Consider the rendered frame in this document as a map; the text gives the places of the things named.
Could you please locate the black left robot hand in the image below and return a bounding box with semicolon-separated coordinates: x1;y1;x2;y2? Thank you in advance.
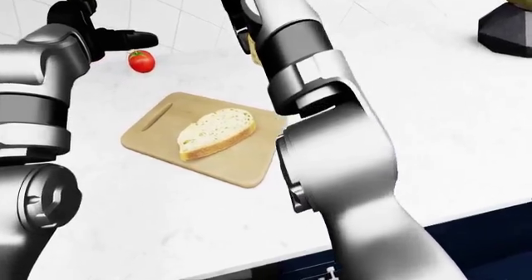
47;0;160;64

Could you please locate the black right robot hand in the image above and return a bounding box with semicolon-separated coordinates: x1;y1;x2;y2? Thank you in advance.
217;0;264;56

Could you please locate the yellow cheese wedge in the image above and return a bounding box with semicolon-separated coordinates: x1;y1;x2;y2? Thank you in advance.
247;32;264;66

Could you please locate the slice of white bread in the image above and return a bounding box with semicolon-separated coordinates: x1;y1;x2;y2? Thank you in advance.
176;106;258;162

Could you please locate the red tomato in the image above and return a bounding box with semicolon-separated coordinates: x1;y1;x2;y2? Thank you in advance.
127;49;157;74

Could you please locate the wooden cutting board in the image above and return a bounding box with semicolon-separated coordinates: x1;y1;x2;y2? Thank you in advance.
120;91;288;189

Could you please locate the black faceted plant pot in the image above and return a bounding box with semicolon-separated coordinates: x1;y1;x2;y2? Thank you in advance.
476;3;532;58

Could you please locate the dark blue cabinet front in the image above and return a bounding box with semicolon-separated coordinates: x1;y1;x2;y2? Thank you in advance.
189;200;532;280

